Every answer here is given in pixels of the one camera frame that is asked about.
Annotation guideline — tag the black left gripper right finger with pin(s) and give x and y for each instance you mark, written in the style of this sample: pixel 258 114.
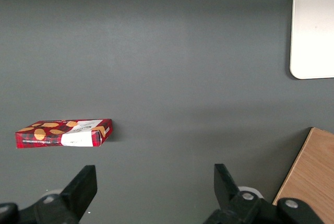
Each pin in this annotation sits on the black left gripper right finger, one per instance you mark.
pixel 235 208

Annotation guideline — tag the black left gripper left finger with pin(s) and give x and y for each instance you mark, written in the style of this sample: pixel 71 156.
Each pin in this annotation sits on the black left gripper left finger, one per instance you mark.
pixel 68 203

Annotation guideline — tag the cream rectangular plastic tray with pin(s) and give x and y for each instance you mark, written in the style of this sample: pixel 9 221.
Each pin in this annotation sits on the cream rectangular plastic tray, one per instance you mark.
pixel 313 25

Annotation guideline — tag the red tartan cookie box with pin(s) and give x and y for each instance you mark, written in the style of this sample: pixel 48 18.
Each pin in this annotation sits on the red tartan cookie box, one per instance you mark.
pixel 52 132

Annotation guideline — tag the wooden two-drawer cabinet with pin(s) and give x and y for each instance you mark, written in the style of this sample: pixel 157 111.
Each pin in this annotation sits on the wooden two-drawer cabinet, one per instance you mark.
pixel 313 169

